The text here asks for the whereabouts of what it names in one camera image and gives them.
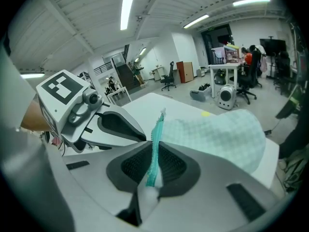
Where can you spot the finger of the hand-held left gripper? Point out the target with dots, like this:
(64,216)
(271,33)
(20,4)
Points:
(125,115)
(101,141)

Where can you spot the light green pencil pouch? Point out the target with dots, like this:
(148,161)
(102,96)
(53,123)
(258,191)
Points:
(217,136)

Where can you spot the fluorescent ceiling light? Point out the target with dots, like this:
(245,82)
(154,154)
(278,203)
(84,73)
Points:
(251,2)
(196,21)
(126,12)
(32,76)

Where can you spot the black office chair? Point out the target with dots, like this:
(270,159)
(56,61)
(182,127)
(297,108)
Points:
(248,76)
(168,77)

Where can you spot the person's left forearm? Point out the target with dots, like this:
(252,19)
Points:
(36,117)

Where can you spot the small white table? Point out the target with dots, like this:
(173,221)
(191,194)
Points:
(118,94)

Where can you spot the yellow round sticker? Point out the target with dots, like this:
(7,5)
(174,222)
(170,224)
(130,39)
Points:
(205,113)

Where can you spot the silver pet carrier backpack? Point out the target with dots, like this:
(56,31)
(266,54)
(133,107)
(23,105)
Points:
(226,97)

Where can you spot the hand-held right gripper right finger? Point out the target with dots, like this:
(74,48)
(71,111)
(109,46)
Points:
(205,202)

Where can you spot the brown wooden cabinet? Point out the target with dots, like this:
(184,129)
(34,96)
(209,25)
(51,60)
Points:
(184,72)

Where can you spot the clear plastic storage bin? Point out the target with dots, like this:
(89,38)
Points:
(200,93)

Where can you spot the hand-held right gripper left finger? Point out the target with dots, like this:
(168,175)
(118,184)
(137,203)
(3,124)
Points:
(96,178)

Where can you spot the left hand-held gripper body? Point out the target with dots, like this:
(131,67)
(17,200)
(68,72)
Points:
(60,110)

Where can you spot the white desk with pink clutter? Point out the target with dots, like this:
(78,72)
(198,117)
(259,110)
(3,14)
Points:
(225,68)

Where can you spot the dark staircase with railing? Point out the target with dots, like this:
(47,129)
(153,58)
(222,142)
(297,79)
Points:
(124,75)

